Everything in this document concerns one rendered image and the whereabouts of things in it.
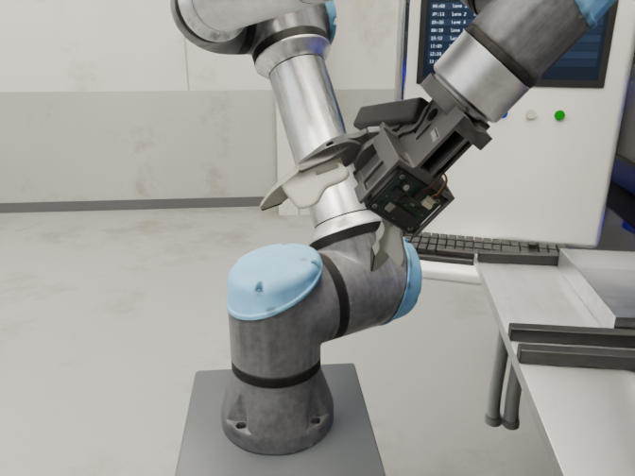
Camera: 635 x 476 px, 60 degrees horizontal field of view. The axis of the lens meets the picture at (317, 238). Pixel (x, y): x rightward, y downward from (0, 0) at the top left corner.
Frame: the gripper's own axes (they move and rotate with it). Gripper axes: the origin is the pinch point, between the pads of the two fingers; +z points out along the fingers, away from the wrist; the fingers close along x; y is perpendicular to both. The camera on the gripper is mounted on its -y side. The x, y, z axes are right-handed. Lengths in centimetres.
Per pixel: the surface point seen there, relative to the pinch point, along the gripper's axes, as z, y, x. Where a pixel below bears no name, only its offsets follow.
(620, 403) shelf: -6.7, 12.3, 37.2
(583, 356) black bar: -6.1, 4.7, 37.4
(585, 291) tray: -9, -12, 49
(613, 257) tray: -14, -23, 61
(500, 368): 33, -49, 103
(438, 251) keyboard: 11, -45, 52
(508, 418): 43, -43, 114
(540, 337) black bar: -2.7, -1.1, 37.1
